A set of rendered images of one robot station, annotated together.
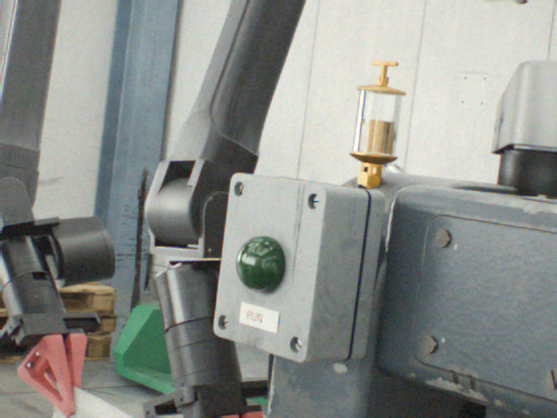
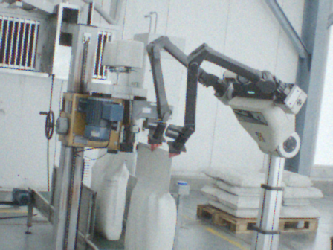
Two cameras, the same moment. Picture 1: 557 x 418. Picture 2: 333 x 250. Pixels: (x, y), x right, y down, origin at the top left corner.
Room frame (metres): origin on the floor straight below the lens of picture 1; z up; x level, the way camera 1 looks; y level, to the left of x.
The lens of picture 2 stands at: (4.04, 0.98, 1.40)
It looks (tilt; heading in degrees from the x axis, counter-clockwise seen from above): 3 degrees down; 196
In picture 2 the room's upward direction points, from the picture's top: 7 degrees clockwise
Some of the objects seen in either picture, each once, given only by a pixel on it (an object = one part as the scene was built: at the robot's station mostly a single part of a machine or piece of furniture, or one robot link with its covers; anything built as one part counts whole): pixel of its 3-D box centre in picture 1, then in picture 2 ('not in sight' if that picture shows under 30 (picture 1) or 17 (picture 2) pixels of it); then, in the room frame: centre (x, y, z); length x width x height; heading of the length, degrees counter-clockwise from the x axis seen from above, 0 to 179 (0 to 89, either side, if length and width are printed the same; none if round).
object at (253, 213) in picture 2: not in sight; (235, 206); (-2.23, 0.11, 0.20); 0.66 x 0.44 x 0.12; 43
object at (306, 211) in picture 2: not in sight; (291, 210); (-2.55, 0.72, 0.20); 0.67 x 0.43 x 0.15; 133
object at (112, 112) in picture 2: not in sight; (112, 114); (1.11, -0.19, 1.25); 0.10 x 0.08 x 0.12; 158
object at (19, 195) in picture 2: not in sight; (23, 196); (-0.27, -1.50, 0.35); 0.30 x 0.15 x 0.15; 43
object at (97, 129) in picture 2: not in sight; (99, 119); (1.08, -0.28, 1.21); 0.15 x 0.15 x 0.25
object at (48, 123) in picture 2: not in sight; (49, 124); (1.07, -0.60, 1.13); 0.18 x 0.11 x 0.18; 43
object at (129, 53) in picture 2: not in sight; (129, 54); (0.97, -0.18, 1.61); 0.17 x 0.17 x 0.17
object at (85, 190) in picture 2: not in sight; (69, 204); (0.47, -0.70, 0.54); 1.05 x 0.02 x 0.41; 43
